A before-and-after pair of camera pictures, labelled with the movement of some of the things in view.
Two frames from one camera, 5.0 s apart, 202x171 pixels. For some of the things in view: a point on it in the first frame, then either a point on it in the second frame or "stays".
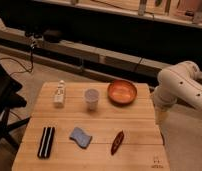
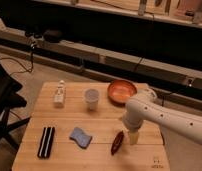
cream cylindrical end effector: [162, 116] to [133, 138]
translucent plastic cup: [92, 99] stays
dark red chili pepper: [117, 143] stays
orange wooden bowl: [121, 92] stays
